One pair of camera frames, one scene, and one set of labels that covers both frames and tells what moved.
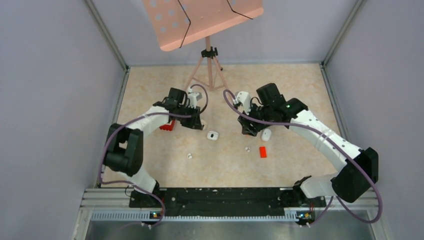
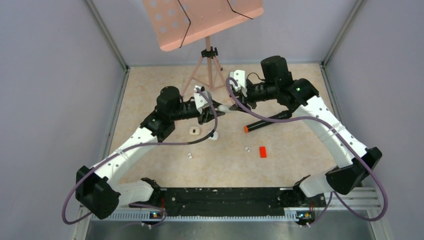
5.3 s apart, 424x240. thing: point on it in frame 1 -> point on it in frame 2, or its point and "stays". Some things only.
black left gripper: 194,121 -> 208,114
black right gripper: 248,128 -> 246,100
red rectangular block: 263,152 stays
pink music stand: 176,23 stays
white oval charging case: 266,135 -> 224,108
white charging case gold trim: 212,135 stays
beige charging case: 203,122 -> 197,131
